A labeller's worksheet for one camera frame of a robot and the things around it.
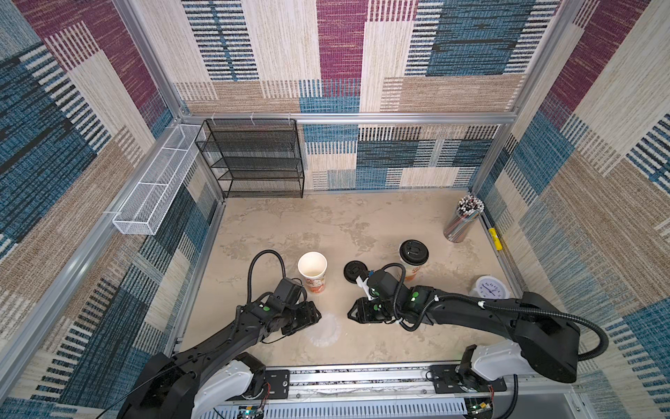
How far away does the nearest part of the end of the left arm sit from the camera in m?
0.72

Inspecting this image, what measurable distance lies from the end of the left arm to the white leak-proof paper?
0.26ft

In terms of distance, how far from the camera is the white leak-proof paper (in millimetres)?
827
